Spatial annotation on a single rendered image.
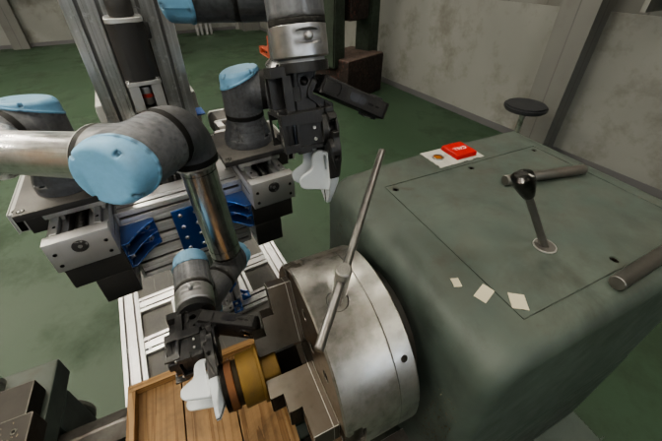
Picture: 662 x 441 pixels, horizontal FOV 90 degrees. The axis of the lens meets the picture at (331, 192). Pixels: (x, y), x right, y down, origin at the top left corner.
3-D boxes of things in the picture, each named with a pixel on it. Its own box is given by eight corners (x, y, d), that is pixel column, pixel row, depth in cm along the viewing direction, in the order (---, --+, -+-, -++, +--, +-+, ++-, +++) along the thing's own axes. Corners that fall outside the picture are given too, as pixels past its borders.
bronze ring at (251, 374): (267, 326, 57) (213, 347, 54) (284, 377, 50) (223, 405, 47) (273, 353, 63) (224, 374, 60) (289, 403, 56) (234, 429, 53)
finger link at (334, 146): (320, 173, 51) (313, 117, 48) (331, 170, 52) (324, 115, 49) (333, 182, 47) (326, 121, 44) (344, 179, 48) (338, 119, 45)
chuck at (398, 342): (328, 293, 83) (340, 211, 61) (393, 432, 64) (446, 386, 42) (315, 298, 82) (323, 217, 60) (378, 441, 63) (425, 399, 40)
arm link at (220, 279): (236, 296, 86) (229, 268, 80) (213, 335, 77) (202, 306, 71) (210, 289, 88) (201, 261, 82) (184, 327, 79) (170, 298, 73)
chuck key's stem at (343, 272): (340, 318, 50) (350, 278, 42) (326, 313, 50) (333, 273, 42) (344, 305, 51) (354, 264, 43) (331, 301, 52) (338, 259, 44)
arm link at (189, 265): (211, 266, 80) (203, 240, 75) (218, 300, 72) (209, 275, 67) (177, 276, 78) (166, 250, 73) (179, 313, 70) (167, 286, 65)
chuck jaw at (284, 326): (313, 323, 61) (298, 262, 61) (322, 333, 57) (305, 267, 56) (255, 346, 58) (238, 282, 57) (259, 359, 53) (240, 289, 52)
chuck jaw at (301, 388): (328, 350, 56) (364, 421, 46) (329, 367, 58) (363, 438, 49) (265, 379, 52) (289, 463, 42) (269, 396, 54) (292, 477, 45)
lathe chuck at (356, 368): (315, 298, 82) (323, 217, 60) (378, 441, 63) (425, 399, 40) (281, 311, 79) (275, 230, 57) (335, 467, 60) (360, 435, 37)
